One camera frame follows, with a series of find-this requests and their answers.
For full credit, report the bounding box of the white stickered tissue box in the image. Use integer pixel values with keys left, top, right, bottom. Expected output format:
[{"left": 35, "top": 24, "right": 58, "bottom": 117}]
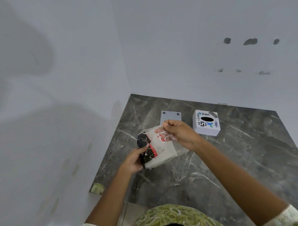
[{"left": 192, "top": 110, "right": 221, "bottom": 137}]

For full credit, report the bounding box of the clear plastic tissue packet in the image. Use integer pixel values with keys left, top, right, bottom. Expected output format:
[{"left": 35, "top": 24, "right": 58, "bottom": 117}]
[{"left": 137, "top": 125, "right": 189, "bottom": 170}]

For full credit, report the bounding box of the person's right forearm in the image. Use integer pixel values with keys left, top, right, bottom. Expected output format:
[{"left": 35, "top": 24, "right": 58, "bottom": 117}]
[{"left": 195, "top": 139, "right": 289, "bottom": 226}]

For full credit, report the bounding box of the green patterned garment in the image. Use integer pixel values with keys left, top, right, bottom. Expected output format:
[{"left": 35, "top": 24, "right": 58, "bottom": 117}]
[{"left": 134, "top": 204, "right": 224, "bottom": 226}]

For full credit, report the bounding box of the person's left hand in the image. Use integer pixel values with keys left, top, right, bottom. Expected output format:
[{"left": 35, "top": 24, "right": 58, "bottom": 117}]
[{"left": 121, "top": 144, "right": 149, "bottom": 174}]

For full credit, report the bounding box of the person's right hand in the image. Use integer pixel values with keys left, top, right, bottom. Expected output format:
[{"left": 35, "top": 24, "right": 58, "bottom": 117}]
[{"left": 155, "top": 120, "right": 204, "bottom": 152}]

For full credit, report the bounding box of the person's left forearm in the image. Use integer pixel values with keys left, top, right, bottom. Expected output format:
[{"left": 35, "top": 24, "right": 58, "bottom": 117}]
[{"left": 84, "top": 164, "right": 133, "bottom": 226}]

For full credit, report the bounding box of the grey metal plate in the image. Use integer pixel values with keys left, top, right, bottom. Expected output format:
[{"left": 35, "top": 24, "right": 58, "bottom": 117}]
[{"left": 160, "top": 111, "right": 182, "bottom": 126}]

